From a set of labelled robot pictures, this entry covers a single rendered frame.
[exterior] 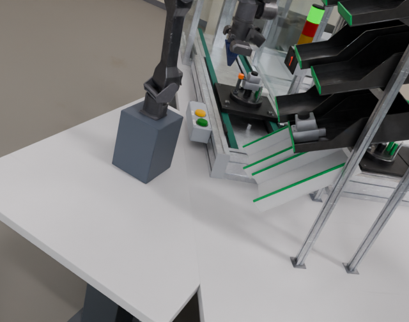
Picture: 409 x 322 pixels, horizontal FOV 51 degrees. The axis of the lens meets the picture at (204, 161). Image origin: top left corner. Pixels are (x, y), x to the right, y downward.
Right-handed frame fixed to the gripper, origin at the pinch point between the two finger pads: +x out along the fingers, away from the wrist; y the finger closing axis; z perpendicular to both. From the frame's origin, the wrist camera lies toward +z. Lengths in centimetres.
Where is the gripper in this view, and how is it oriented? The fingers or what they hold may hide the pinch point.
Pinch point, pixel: (232, 55)
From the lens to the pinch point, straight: 139.5
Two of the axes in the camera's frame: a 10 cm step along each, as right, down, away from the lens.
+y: -1.0, -5.7, 8.2
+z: 9.6, 1.6, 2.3
